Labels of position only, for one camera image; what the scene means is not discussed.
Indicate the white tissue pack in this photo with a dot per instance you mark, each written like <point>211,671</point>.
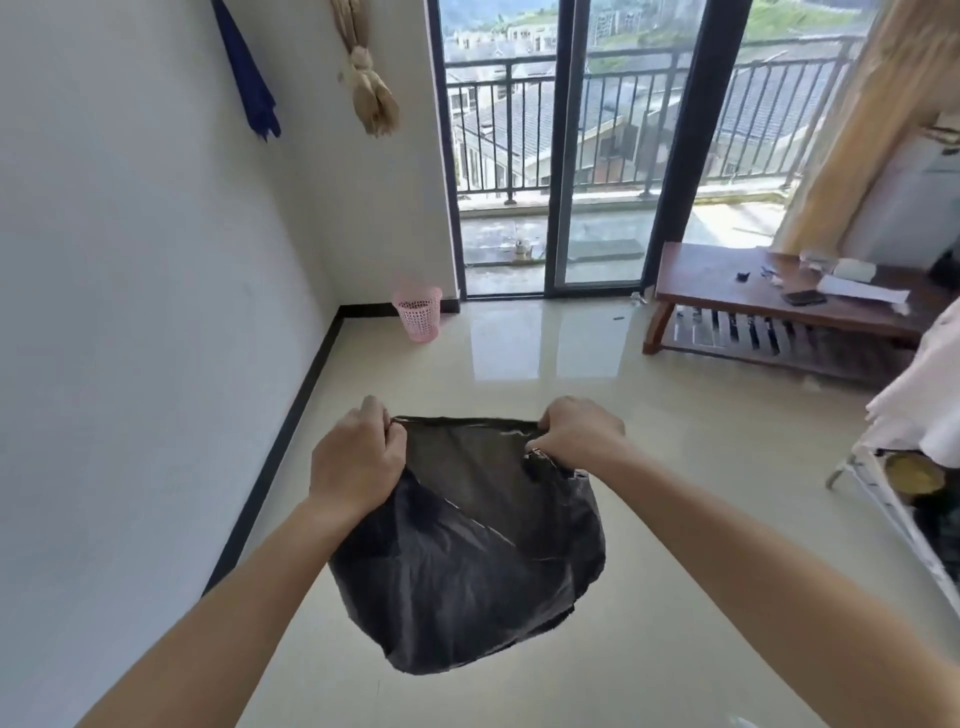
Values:
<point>853,269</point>

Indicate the person's right fingers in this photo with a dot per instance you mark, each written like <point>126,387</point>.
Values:
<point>547,435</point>

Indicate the blue hanging cloth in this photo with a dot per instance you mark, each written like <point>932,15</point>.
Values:
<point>247,75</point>

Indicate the black plastic garbage bag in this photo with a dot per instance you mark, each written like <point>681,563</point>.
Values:
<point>465,547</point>

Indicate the person's left fingers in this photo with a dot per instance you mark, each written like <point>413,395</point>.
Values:
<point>386,427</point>

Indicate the person's left hand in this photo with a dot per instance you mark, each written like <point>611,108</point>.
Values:
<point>356,461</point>

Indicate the beige hanging curtain tie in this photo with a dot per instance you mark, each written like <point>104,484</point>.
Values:
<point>365,75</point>

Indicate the white cloth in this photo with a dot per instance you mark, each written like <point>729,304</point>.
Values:
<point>922,390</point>

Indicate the black metal balcony railing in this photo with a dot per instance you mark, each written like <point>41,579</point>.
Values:
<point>645,124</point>

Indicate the pink plastic waste basket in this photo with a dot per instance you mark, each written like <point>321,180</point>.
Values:
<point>417,309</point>

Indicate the black framed sliding glass door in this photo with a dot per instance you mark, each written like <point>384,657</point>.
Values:
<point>577,142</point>

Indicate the person's right forearm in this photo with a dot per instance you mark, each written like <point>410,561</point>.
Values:
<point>765,592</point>

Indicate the person's left forearm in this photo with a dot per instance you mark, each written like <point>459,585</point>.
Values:
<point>217,622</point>

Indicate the black smartphone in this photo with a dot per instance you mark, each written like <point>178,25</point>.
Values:
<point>804,298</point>

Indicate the person's right hand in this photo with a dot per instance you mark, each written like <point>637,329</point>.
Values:
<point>581,431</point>

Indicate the beige curtain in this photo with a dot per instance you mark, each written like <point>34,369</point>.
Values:
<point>862,120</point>

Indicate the white paper sheet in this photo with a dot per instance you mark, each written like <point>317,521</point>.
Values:
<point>862,289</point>

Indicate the brown wooden coffee table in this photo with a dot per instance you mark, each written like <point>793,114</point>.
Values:
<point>780,307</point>

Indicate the metal folding rack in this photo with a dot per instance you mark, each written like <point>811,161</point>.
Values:
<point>900,510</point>

